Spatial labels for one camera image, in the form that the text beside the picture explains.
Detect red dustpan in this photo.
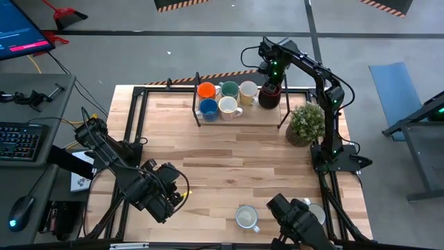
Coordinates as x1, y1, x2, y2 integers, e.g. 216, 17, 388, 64
41, 0, 89, 31

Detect orange mug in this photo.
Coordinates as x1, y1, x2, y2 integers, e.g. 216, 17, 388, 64
196, 81, 221, 102

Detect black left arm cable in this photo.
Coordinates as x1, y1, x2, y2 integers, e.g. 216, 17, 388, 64
162, 164, 191, 213

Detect black clamp tool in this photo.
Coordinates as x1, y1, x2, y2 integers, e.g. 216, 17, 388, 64
0, 83, 67, 113

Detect computer monitor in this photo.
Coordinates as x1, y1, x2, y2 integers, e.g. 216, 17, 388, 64
0, 0, 56, 62

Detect potted plant woven pot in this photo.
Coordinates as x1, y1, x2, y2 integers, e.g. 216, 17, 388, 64
285, 102, 327, 148

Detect red metal stand foot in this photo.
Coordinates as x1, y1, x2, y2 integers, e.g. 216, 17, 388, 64
33, 30, 70, 57

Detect dark mug red interior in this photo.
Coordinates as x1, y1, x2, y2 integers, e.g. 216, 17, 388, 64
257, 84, 282, 110

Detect grey desk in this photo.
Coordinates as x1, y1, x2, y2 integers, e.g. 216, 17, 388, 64
0, 72, 76, 167
0, 165, 60, 246

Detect black equipment bundle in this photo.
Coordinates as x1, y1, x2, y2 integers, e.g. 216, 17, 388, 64
37, 199, 86, 242

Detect blue and white mug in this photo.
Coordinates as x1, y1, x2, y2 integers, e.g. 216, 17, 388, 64
195, 98, 220, 123

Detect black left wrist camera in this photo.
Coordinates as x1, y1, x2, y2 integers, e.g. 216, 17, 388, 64
155, 162, 182, 185

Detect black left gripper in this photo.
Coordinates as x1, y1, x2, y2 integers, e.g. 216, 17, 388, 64
133, 158, 174, 224

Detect hazard-striped black mat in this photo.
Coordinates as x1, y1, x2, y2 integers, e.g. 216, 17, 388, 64
144, 67, 271, 87
153, 0, 213, 14
358, 0, 414, 18

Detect black bar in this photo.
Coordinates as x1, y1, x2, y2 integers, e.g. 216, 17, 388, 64
46, 144, 96, 181

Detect green mug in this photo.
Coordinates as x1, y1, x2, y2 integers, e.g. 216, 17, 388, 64
218, 80, 241, 101

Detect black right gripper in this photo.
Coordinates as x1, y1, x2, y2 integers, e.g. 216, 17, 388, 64
259, 55, 289, 94

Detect yellow cable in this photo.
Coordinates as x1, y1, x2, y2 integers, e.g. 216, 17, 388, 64
26, 54, 42, 74
62, 114, 100, 149

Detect grey metal table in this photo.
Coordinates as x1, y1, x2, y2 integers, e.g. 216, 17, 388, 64
381, 90, 444, 202

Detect white printed box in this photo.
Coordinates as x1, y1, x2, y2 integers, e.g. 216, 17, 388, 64
70, 149, 99, 194

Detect black and white patterned mug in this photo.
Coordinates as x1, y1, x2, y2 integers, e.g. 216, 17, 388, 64
301, 197, 327, 226

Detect blue floor mat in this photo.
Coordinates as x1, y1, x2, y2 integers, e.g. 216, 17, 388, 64
368, 61, 428, 142

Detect black aluminium rig frame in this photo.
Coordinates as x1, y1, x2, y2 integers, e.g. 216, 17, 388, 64
79, 74, 374, 250

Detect black keyboard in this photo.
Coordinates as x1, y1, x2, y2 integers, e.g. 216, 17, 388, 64
0, 121, 49, 163

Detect black computer mouse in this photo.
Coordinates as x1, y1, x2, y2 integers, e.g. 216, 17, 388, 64
7, 195, 35, 233

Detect cream mug reddish pattern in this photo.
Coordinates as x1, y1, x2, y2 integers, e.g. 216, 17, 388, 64
217, 96, 244, 122

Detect beige lattice patterned mug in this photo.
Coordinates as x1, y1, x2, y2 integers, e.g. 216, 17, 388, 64
239, 80, 260, 107

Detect black monitor cable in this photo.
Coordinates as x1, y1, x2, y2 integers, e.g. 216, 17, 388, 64
47, 51, 109, 117

